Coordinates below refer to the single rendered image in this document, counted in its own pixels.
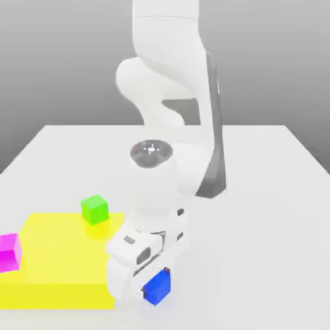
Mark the small blue cube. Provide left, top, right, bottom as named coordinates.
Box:
left=141, top=267, right=171, bottom=307

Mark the small green cube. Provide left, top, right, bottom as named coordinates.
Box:
left=80, top=194, right=110, bottom=226

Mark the small magenta cube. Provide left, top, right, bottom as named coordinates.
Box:
left=0, top=233, right=23, bottom=273

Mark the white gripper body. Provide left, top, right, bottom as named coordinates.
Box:
left=106, top=253, right=171, bottom=302

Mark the large yellow box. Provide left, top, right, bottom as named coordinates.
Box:
left=0, top=212, right=126, bottom=310

